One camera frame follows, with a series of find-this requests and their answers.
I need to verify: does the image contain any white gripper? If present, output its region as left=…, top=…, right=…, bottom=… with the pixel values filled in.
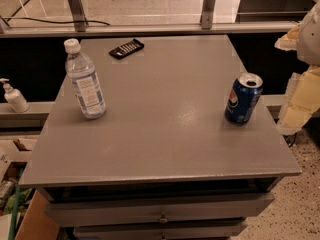
left=274, top=2, right=320, bottom=135

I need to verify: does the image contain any clear plastic water bottle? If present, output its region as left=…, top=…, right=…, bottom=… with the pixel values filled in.
left=64, top=38, right=106, bottom=119

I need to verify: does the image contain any black rxbar chocolate bar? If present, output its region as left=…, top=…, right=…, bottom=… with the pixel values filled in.
left=109, top=39, right=144, bottom=59

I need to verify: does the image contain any white pump dispenser bottle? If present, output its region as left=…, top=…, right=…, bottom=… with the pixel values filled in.
left=0, top=78, right=29, bottom=113

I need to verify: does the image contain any blue pepsi can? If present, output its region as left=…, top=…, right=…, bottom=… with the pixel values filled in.
left=225, top=73, right=263, bottom=125

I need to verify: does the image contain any grey drawer cabinet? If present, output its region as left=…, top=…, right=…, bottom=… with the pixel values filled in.
left=21, top=35, right=300, bottom=240

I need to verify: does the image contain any cardboard box with items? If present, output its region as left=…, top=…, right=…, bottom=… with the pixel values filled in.
left=0, top=138, right=59, bottom=240

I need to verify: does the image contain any metal railing frame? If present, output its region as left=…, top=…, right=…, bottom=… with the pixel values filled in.
left=0, top=0, right=320, bottom=38

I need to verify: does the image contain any black cable on floor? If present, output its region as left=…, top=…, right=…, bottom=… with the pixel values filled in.
left=0, top=15, right=111, bottom=27

